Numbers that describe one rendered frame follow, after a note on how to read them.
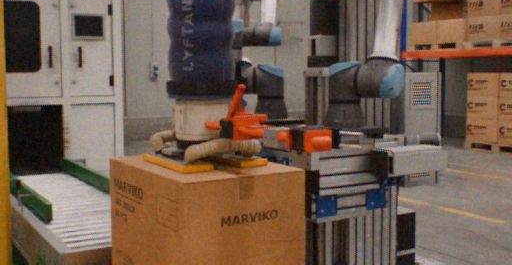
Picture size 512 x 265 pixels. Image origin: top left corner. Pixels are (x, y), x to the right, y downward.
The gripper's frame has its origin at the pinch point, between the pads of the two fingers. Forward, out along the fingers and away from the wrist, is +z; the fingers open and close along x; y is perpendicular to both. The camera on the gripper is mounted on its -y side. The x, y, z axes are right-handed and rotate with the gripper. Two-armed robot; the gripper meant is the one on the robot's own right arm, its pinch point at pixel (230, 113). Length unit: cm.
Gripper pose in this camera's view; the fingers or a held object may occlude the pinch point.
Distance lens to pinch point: 237.1
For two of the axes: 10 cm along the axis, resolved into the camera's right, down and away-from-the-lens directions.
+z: 0.1, 10.0, 0.7
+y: 5.1, 0.5, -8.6
